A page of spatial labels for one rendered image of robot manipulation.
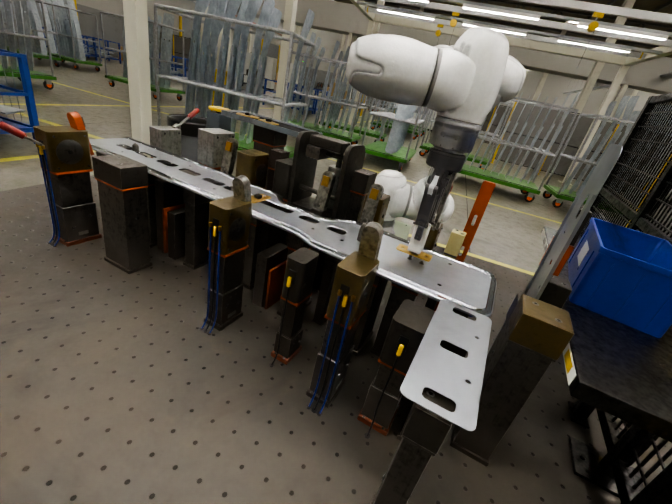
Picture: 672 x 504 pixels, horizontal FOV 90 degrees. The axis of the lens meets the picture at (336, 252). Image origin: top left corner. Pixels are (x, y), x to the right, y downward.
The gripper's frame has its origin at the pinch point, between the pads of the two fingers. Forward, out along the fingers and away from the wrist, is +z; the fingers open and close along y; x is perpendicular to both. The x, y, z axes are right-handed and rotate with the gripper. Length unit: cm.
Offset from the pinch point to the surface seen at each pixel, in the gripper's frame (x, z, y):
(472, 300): 15.5, 6.0, 8.0
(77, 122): -104, -3, 15
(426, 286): 6.1, 6.0, 10.1
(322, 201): -32.5, 4.2, -12.0
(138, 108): -379, 41, -196
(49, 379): -53, 36, 53
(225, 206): -40.0, 1.3, 20.5
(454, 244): 7.4, 2.5, -10.7
